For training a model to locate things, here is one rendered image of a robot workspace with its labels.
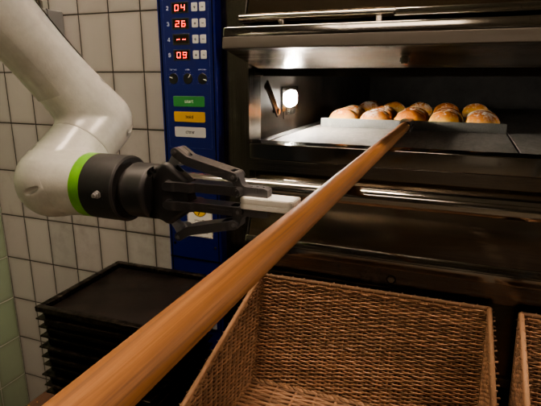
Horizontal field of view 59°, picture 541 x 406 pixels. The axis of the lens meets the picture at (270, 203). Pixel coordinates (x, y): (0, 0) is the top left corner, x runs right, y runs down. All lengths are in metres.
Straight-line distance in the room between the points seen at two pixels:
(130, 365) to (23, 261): 1.56
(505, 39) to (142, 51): 0.86
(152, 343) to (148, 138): 1.11
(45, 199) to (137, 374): 0.50
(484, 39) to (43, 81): 0.71
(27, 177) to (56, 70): 0.16
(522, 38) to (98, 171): 0.71
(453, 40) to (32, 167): 0.72
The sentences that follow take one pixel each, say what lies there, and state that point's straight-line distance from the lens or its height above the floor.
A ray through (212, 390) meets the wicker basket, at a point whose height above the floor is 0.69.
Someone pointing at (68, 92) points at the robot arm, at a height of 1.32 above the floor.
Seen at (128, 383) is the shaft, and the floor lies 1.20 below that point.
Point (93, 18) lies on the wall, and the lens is 1.45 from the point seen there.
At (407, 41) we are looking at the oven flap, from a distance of 0.96.
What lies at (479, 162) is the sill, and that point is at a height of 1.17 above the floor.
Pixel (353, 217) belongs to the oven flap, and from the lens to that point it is 1.17.
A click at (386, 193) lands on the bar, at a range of 0.75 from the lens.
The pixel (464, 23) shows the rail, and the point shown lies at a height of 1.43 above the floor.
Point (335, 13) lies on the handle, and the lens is 1.04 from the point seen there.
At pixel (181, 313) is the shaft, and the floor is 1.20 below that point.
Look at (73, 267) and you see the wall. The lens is 1.67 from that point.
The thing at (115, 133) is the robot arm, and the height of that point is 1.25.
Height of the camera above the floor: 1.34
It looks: 15 degrees down
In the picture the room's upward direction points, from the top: straight up
